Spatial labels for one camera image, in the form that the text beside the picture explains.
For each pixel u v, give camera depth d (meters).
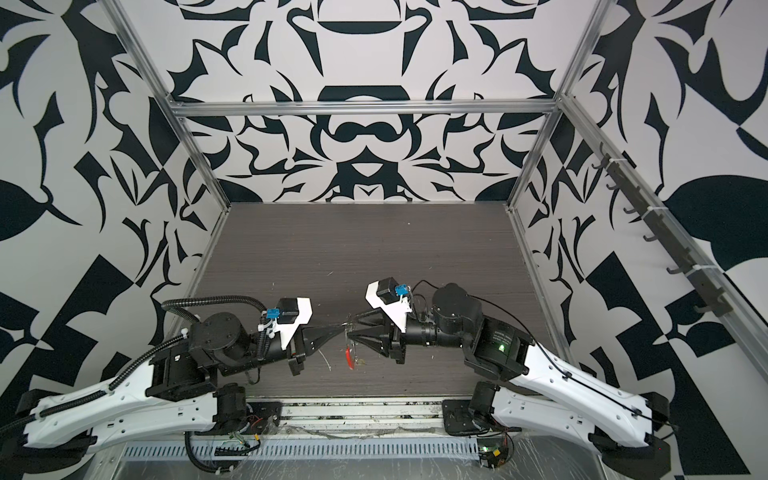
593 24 0.75
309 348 0.50
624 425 0.41
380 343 0.49
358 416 0.76
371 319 0.55
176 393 0.44
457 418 0.74
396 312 0.47
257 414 0.75
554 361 0.44
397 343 0.47
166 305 0.37
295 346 0.48
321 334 0.51
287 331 0.46
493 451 0.71
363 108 0.91
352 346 0.54
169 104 0.90
